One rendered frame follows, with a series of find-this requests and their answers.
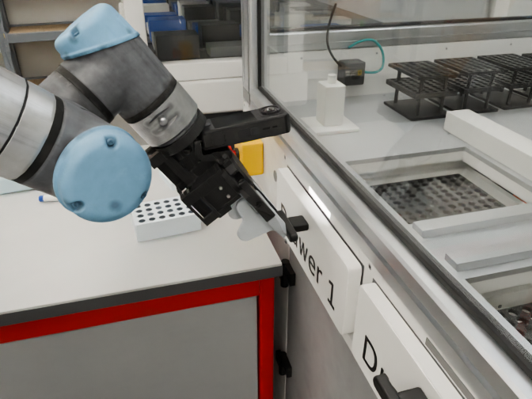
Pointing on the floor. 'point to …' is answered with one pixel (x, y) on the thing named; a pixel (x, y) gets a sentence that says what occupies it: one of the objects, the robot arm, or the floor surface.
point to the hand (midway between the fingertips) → (279, 219)
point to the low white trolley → (131, 306)
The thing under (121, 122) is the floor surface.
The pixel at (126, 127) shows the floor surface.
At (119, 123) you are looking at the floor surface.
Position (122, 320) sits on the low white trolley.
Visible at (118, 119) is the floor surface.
